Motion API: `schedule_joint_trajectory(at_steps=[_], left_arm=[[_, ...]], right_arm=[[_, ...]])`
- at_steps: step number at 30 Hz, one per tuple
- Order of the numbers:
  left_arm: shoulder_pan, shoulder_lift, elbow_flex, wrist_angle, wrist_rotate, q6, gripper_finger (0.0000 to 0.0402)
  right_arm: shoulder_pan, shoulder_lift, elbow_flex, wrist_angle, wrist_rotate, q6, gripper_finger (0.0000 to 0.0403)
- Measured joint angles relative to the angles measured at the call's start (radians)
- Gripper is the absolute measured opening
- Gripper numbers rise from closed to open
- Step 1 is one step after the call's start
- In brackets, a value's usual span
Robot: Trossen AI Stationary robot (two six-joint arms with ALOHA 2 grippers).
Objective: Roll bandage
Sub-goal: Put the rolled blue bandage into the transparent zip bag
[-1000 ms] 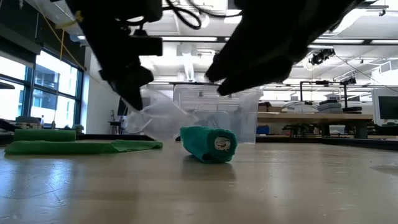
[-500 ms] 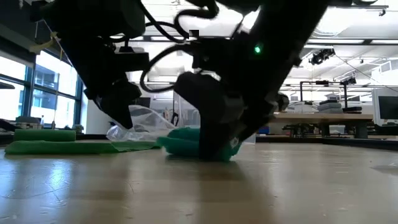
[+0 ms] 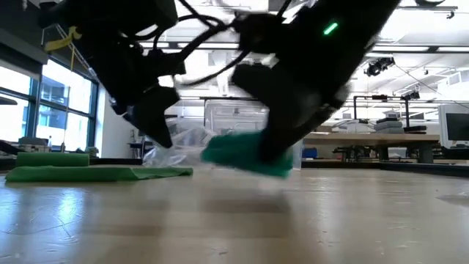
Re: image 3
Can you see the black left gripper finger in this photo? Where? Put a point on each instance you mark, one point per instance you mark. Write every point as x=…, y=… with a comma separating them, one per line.
x=154, y=117

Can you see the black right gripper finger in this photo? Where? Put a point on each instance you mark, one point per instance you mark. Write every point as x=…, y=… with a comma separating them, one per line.
x=282, y=135

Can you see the large clear plastic bag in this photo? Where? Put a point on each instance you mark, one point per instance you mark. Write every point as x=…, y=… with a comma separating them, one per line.
x=183, y=146

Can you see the green bandage roll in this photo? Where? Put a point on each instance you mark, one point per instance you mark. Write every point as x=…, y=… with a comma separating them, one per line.
x=231, y=150

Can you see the long green bandage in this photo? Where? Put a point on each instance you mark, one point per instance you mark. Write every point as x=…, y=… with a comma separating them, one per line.
x=73, y=174

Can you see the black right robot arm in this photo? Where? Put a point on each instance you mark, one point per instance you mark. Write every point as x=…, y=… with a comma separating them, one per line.
x=381, y=11

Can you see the background desk with monitor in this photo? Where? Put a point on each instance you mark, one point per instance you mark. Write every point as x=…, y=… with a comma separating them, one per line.
x=141, y=146

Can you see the clear plastic storage box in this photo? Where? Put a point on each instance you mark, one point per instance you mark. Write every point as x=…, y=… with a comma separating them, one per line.
x=234, y=117

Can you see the wooden workbench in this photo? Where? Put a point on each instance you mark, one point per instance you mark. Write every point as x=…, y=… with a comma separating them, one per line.
x=366, y=138

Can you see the long ceiling light strip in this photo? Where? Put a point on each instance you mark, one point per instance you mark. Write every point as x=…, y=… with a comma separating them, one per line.
x=403, y=48

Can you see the computer monitor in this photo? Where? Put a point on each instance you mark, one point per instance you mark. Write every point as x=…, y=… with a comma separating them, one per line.
x=456, y=126

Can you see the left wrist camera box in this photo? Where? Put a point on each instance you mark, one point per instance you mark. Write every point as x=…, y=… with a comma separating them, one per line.
x=165, y=63

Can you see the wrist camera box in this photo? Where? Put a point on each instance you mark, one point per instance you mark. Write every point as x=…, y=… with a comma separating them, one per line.
x=260, y=33
x=165, y=63

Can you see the black ceiling camera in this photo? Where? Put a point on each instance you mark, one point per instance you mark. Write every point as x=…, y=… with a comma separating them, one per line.
x=379, y=66

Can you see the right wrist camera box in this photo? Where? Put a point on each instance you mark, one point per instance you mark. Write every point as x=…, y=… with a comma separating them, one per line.
x=260, y=33

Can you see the black aluminium rig frame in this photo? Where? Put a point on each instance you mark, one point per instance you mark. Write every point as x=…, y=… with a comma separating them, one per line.
x=403, y=168

